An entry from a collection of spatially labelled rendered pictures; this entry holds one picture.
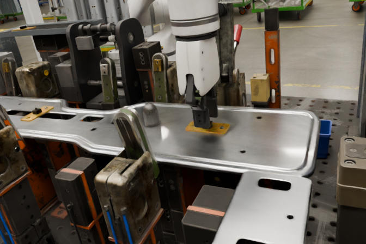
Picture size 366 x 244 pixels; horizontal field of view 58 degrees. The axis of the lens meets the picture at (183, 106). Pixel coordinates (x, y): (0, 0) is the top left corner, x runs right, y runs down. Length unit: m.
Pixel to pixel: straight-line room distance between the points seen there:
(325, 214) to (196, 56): 0.54
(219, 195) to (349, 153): 0.19
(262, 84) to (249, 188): 0.28
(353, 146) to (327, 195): 0.50
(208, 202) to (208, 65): 0.23
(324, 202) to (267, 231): 0.53
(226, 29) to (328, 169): 0.54
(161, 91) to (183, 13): 0.33
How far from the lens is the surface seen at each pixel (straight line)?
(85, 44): 0.95
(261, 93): 0.71
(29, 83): 1.09
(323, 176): 1.04
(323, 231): 0.87
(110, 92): 0.90
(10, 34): 1.32
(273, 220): 0.45
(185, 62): 0.56
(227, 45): 0.74
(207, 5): 0.55
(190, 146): 0.60
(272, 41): 0.72
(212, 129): 0.64
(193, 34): 0.55
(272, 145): 0.59
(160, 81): 0.83
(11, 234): 0.87
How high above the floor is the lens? 1.30
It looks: 23 degrees down
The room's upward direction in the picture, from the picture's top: 8 degrees counter-clockwise
